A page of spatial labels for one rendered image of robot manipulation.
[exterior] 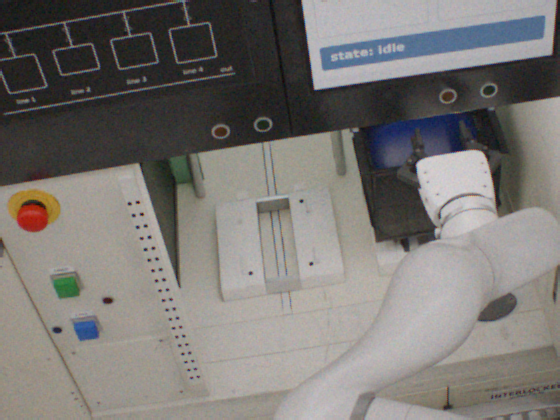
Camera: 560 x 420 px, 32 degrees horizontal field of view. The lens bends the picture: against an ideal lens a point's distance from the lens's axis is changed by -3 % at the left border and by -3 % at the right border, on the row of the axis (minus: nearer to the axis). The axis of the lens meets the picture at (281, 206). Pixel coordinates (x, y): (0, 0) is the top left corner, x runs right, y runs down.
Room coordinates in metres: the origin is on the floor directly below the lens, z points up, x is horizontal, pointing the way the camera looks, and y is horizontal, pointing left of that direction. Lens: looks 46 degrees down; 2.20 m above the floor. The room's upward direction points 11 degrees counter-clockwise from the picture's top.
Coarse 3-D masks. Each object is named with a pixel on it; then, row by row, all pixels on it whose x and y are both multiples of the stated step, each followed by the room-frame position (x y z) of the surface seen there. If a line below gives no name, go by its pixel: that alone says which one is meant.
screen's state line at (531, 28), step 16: (544, 16) 0.85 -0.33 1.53; (432, 32) 0.86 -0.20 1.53; (448, 32) 0.86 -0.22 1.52; (464, 32) 0.86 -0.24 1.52; (480, 32) 0.86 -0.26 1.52; (496, 32) 0.86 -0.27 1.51; (512, 32) 0.86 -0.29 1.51; (528, 32) 0.85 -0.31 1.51; (320, 48) 0.86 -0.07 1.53; (336, 48) 0.86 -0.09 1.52; (352, 48) 0.86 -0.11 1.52; (368, 48) 0.86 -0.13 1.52; (384, 48) 0.86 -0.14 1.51; (400, 48) 0.86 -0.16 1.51; (416, 48) 0.86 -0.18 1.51; (432, 48) 0.86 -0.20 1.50; (448, 48) 0.86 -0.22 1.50; (464, 48) 0.86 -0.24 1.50; (336, 64) 0.86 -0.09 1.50; (352, 64) 0.86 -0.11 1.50
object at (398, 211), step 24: (480, 120) 1.18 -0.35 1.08; (360, 144) 1.13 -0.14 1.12; (504, 144) 1.07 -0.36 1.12; (360, 168) 1.20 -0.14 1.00; (384, 168) 1.07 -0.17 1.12; (384, 192) 1.07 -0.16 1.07; (408, 192) 1.07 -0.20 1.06; (384, 216) 1.07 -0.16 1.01; (408, 216) 1.07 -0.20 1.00; (384, 240) 1.07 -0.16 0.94
